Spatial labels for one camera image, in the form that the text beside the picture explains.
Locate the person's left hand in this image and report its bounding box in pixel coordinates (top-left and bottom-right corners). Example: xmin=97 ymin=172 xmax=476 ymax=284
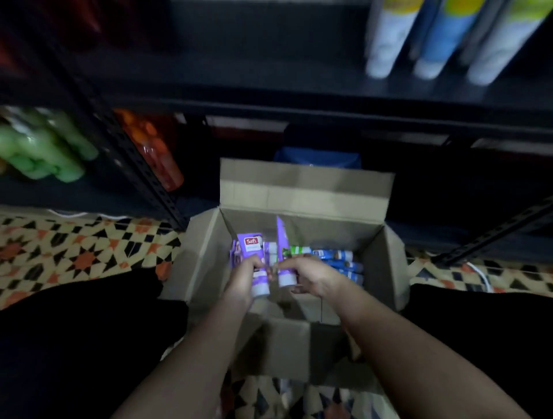
xmin=224 ymin=255 xmax=268 ymax=309

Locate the person's right hand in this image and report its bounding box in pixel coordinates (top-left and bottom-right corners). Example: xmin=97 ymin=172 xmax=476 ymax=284
xmin=272 ymin=254 xmax=345 ymax=299

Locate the purple tube with red label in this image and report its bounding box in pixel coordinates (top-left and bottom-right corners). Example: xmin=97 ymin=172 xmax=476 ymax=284
xmin=236 ymin=233 xmax=271 ymax=299

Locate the purple tube with white cap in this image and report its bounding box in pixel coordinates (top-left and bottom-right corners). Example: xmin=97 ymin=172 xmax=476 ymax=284
xmin=275 ymin=215 xmax=298 ymax=288

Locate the person's left forearm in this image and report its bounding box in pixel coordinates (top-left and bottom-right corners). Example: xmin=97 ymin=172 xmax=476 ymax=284
xmin=111 ymin=297 xmax=257 ymax=419

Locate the person's right forearm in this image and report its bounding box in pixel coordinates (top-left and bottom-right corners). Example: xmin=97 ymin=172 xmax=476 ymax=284
xmin=327 ymin=280 xmax=533 ymax=419

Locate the brown cardboard box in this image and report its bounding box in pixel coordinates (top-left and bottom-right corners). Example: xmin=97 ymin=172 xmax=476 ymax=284
xmin=159 ymin=157 xmax=411 ymax=394

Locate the blue container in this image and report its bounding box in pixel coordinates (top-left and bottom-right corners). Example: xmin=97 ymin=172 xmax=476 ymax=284
xmin=273 ymin=146 xmax=362 ymax=169

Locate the white shelf label strip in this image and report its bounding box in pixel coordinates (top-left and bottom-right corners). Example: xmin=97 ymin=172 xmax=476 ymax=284
xmin=362 ymin=129 xmax=451 ymax=146
xmin=470 ymin=138 xmax=553 ymax=157
xmin=205 ymin=115 xmax=289 ymax=133

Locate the orange bottle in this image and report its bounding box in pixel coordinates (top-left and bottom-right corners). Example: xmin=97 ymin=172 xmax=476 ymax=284
xmin=114 ymin=108 xmax=185 ymax=193

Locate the black metal shelf rack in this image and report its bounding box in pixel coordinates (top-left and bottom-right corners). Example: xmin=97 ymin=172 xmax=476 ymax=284
xmin=0 ymin=0 xmax=553 ymax=267

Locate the person's left leg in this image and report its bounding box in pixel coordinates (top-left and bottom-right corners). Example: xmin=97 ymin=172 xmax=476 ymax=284
xmin=0 ymin=268 xmax=189 ymax=419

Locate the person's leg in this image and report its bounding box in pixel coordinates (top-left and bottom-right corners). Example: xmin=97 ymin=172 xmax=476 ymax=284
xmin=401 ymin=283 xmax=553 ymax=419
xmin=0 ymin=268 xmax=189 ymax=419

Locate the person's right leg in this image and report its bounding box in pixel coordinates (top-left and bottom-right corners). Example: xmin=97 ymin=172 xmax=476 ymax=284
xmin=401 ymin=283 xmax=553 ymax=419

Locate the cluster of green bottles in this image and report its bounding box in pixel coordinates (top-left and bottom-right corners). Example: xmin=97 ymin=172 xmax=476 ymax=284
xmin=0 ymin=105 xmax=100 ymax=184

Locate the white spray can yellow cap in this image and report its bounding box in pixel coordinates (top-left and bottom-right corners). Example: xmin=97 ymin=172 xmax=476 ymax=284
xmin=365 ymin=0 xmax=425 ymax=79

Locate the blue spray can yellow cap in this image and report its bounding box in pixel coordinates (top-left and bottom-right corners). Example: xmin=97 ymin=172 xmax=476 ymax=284
xmin=412 ymin=0 xmax=486 ymax=81

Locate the white spray can green cap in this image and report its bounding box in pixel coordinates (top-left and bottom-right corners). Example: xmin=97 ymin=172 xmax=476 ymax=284
xmin=466 ymin=0 xmax=552 ymax=86

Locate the white cable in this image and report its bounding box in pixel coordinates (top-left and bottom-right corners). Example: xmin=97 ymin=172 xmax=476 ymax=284
xmin=466 ymin=261 xmax=494 ymax=294

